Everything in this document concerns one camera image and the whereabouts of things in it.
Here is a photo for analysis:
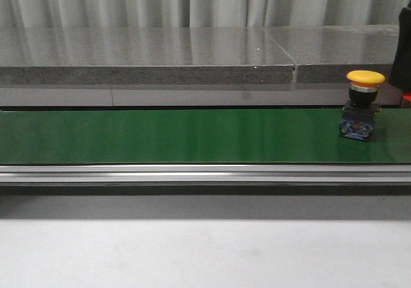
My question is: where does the grey granite slab right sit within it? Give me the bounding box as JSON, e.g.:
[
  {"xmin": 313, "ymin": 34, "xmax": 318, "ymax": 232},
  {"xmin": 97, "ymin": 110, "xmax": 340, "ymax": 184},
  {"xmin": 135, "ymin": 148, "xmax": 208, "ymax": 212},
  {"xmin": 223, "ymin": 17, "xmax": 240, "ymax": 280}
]
[{"xmin": 264, "ymin": 24, "xmax": 399, "ymax": 84}]

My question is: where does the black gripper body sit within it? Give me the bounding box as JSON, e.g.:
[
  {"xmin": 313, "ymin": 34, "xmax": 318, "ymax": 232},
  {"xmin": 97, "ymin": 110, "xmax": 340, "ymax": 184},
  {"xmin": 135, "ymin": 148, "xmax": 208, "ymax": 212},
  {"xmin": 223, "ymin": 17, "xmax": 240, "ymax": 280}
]
[{"xmin": 389, "ymin": 6, "xmax": 410, "ymax": 92}]

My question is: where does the yellow mushroom push button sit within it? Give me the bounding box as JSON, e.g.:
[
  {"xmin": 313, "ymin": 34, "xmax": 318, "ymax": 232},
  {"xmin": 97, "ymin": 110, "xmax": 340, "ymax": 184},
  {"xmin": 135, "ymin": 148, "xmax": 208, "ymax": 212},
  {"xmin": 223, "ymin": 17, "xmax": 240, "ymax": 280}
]
[{"xmin": 339, "ymin": 70, "xmax": 385, "ymax": 142}]

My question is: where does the grey granite slab left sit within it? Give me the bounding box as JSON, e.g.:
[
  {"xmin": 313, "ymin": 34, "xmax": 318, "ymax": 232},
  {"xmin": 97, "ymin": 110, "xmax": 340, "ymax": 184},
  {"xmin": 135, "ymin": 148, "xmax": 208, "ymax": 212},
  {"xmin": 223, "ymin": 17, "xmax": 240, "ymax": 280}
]
[{"xmin": 1, "ymin": 27, "xmax": 293, "ymax": 86}]

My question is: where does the green conveyor belt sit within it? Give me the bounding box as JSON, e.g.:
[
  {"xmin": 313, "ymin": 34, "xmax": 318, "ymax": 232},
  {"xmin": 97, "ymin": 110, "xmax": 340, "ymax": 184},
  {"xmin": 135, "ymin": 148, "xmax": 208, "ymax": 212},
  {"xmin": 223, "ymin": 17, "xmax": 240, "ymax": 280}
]
[{"xmin": 1, "ymin": 108, "xmax": 410, "ymax": 164}]

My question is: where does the aluminium conveyor frame rail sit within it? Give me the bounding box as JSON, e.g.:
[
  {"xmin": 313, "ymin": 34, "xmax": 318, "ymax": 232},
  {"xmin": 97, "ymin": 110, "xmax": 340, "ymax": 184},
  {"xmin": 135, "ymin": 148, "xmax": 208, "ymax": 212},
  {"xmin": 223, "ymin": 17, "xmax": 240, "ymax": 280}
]
[{"xmin": 1, "ymin": 164, "xmax": 410, "ymax": 184}]

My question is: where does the grey curtain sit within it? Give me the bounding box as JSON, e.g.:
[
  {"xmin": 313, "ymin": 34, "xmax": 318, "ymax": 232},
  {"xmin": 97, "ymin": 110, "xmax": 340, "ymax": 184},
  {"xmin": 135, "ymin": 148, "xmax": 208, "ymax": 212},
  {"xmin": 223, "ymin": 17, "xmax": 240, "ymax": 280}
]
[{"xmin": 1, "ymin": 0, "xmax": 409, "ymax": 28}]

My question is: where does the grey granite slab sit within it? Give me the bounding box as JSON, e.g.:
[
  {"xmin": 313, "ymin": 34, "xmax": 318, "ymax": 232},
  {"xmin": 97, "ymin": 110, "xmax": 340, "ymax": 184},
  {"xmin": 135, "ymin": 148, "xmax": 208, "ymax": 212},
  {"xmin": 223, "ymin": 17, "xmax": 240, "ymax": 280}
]
[
  {"xmin": 1, "ymin": 27, "xmax": 293, "ymax": 86},
  {"xmin": 264, "ymin": 24, "xmax": 399, "ymax": 84}
]

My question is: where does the red plastic tray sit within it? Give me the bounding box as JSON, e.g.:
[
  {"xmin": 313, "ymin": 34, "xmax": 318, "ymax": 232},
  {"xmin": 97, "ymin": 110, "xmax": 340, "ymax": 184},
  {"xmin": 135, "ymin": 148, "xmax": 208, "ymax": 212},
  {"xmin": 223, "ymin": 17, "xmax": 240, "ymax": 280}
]
[{"xmin": 401, "ymin": 92, "xmax": 411, "ymax": 108}]

